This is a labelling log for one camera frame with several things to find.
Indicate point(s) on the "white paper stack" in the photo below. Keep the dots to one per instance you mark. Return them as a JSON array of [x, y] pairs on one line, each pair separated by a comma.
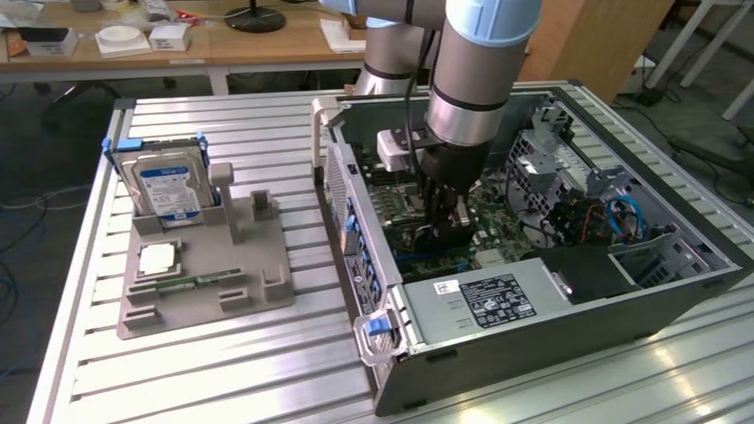
[[342, 37]]

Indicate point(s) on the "black RAM slot bank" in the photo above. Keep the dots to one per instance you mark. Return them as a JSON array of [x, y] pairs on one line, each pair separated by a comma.
[[372, 174], [401, 225]]

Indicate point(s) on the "grey power supply unit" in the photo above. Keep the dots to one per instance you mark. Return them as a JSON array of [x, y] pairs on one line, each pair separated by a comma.
[[436, 318]]

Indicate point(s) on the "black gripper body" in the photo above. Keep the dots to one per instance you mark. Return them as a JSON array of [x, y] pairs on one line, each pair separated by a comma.
[[455, 168]]

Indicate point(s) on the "silver CPU chip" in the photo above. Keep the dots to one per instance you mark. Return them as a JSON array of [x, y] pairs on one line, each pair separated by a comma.
[[158, 258]]

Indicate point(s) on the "white labelled cardboard box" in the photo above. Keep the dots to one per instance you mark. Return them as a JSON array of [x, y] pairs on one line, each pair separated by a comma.
[[172, 40]]

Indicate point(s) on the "blue card retention bar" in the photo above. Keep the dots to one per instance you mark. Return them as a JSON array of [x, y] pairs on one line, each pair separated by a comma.
[[354, 229]]

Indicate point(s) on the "white table frame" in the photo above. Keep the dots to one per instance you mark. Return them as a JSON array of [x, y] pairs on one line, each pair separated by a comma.
[[740, 99]]

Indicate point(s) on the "white box with black lid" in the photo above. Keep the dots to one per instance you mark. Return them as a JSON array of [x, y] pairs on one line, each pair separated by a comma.
[[47, 44]]

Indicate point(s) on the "silver disk bay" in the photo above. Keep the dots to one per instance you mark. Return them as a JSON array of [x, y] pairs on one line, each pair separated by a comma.
[[667, 252]]

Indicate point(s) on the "open black PC case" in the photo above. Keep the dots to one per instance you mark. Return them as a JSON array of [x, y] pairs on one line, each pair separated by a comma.
[[531, 353]]

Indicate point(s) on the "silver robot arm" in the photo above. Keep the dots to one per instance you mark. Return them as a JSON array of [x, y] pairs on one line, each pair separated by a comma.
[[472, 66]]

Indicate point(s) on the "wooden cabinet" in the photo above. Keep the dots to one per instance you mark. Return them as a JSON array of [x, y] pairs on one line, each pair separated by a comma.
[[589, 44]]

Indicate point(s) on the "green RAM stick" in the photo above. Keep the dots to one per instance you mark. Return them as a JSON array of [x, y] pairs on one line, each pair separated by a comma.
[[201, 281]]

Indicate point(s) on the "green motherboard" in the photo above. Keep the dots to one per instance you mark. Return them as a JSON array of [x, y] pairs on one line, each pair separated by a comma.
[[501, 234]]

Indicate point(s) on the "wooden desk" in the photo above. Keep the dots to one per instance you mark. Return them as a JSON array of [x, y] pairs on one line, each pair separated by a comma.
[[265, 44]]

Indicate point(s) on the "CPU socket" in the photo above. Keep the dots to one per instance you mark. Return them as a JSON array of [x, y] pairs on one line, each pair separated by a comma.
[[410, 201]]

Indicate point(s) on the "hard disk with blue carrier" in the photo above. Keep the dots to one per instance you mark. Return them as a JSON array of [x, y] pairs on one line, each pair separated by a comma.
[[168, 190]]

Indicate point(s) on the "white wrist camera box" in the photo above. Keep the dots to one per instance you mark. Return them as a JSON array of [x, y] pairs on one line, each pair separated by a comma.
[[396, 152]]

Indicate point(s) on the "white round container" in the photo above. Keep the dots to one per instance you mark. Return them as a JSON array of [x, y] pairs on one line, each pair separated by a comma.
[[124, 42]]

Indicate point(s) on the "blue expansion slot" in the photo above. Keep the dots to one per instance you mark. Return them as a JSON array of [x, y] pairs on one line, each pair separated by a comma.
[[413, 258]]

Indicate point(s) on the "grey parts rack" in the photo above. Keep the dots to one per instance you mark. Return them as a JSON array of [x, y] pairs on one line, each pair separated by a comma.
[[194, 309]]

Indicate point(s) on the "metal drive cage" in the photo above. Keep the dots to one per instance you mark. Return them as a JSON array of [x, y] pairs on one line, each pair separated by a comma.
[[540, 172]]

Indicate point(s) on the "blue release latch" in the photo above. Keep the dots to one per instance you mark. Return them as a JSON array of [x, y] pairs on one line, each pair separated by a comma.
[[377, 327]]

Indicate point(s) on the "black lamp base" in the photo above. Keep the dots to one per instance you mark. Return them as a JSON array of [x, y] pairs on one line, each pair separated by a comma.
[[257, 22]]

